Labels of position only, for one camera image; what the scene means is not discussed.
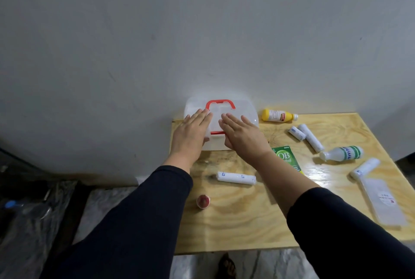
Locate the white bottle green label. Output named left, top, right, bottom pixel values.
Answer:
left=319, top=145, right=364, bottom=162

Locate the yellow bottle white cap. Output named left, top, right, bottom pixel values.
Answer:
left=262, top=108, right=299, bottom=123

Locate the clear plastic flat packet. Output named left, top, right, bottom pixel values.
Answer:
left=359, top=177, right=408, bottom=227

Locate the long white bandage roll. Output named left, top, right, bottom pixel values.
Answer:
left=298, top=123, right=325, bottom=153

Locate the black plastic bag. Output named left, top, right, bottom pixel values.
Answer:
left=0, top=176, right=80, bottom=279

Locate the clear plastic box red handle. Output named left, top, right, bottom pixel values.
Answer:
left=184, top=96, right=259, bottom=151

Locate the person's right hand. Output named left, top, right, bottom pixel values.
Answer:
left=218, top=113, right=273, bottom=163

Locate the short white bandage roll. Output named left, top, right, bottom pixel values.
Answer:
left=288, top=126, right=307, bottom=142

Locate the person's right forearm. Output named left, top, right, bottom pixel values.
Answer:
left=249, top=151, right=415, bottom=279

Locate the white bandage roll blue print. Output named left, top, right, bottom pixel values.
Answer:
left=216, top=172, right=257, bottom=186

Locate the green paper packet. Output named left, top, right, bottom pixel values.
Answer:
left=272, top=145, right=304, bottom=174

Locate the clear bottle blue cap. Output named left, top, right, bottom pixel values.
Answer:
left=4, top=200, right=52, bottom=221

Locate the person's left hand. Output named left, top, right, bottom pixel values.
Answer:
left=169, top=108, right=214, bottom=166

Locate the black sandal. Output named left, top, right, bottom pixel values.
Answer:
left=215, top=253, right=238, bottom=279

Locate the person's left forearm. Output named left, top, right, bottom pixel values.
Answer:
left=40, top=154, right=194, bottom=279

